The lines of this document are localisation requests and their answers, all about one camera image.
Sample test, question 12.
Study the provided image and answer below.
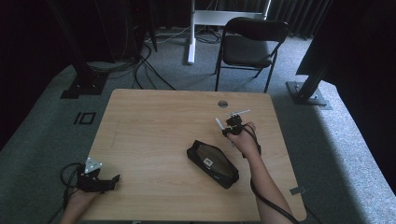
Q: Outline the black mesh pencil case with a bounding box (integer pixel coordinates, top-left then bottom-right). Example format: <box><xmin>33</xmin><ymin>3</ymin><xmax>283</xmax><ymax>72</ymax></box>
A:
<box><xmin>186</xmin><ymin>139</ymin><xmax>240</xmax><ymax>190</ymax></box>

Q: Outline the black folding chair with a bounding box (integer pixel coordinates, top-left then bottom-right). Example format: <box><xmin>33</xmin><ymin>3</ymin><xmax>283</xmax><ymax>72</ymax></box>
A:
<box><xmin>214</xmin><ymin>16</ymin><xmax>290</xmax><ymax>93</ymax></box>

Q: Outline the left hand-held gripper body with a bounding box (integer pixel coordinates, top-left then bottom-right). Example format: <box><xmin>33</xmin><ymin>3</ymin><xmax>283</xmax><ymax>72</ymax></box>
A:
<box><xmin>76</xmin><ymin>157</ymin><xmax>108</xmax><ymax>193</ymax></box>

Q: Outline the hand-held gripper cable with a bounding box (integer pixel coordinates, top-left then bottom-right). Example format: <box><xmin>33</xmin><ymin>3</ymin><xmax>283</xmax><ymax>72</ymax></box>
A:
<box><xmin>46</xmin><ymin>161</ymin><xmax>84</xmax><ymax>224</ymax></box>
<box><xmin>244</xmin><ymin>123</ymin><xmax>302</xmax><ymax>224</ymax></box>

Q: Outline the person's left hand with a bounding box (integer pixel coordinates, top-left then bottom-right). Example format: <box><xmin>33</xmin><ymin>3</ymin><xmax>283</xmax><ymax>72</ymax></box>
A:
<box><xmin>66</xmin><ymin>189</ymin><xmax>101</xmax><ymax>214</ymax></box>

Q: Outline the grey tape piece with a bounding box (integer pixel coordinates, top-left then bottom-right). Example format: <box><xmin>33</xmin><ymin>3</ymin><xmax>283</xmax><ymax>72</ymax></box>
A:
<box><xmin>289</xmin><ymin>185</ymin><xmax>308</xmax><ymax>196</ymax></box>

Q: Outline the left hand-held gripper cable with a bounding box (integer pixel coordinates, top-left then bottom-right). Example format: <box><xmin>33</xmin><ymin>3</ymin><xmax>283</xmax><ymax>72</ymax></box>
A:
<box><xmin>46</xmin><ymin>161</ymin><xmax>84</xmax><ymax>224</ymax></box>

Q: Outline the dark curtain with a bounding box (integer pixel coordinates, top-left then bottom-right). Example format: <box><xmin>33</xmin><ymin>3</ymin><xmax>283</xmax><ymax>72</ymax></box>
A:
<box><xmin>266</xmin><ymin>0</ymin><xmax>332</xmax><ymax>40</ymax></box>

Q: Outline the right hand-held gripper cable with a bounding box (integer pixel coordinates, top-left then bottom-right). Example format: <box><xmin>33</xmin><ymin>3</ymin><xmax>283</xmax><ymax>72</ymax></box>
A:
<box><xmin>244</xmin><ymin>123</ymin><xmax>302</xmax><ymax>224</ymax></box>

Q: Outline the person's right hand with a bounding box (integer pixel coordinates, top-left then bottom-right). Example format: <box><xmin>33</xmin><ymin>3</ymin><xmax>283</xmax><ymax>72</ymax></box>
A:
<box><xmin>226</xmin><ymin>121</ymin><xmax>262</xmax><ymax>159</ymax></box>

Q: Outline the white desk frame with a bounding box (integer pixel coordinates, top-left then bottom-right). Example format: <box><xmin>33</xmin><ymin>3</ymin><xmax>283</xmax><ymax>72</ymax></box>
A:
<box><xmin>186</xmin><ymin>0</ymin><xmax>273</xmax><ymax>65</ymax></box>

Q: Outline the bundle of black floor cables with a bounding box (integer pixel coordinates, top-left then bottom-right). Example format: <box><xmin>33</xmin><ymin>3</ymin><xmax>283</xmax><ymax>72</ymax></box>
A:
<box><xmin>86</xmin><ymin>18</ymin><xmax>177</xmax><ymax>91</ymax></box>

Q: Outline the white floor cable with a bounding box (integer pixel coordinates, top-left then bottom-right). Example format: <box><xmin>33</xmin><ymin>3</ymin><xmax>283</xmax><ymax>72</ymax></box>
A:
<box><xmin>145</xmin><ymin>25</ymin><xmax>191</xmax><ymax>45</ymax></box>

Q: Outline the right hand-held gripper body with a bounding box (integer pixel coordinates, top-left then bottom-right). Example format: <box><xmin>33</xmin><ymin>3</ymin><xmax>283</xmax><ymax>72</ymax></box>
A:
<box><xmin>226</xmin><ymin>108</ymin><xmax>251</xmax><ymax>135</ymax></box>

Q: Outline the black metal stand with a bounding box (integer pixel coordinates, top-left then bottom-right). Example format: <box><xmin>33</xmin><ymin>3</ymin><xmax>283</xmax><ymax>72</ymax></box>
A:
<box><xmin>285</xmin><ymin>0</ymin><xmax>332</xmax><ymax>111</ymax></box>
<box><xmin>46</xmin><ymin>0</ymin><xmax>109</xmax><ymax>100</ymax></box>

